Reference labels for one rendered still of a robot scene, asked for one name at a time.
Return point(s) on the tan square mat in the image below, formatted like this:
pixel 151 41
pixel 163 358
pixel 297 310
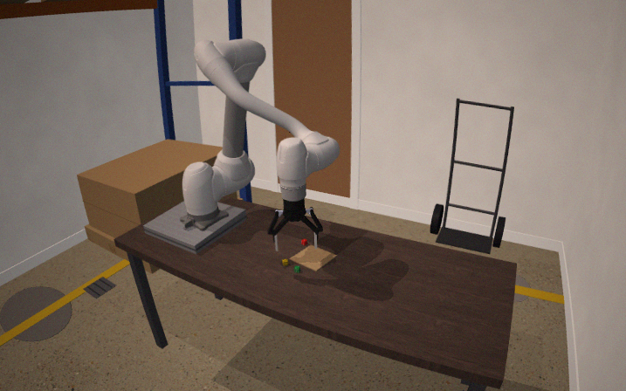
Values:
pixel 313 258

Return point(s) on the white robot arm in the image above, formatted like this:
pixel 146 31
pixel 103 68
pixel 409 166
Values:
pixel 203 185

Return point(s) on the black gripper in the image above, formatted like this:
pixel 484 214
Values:
pixel 294 212

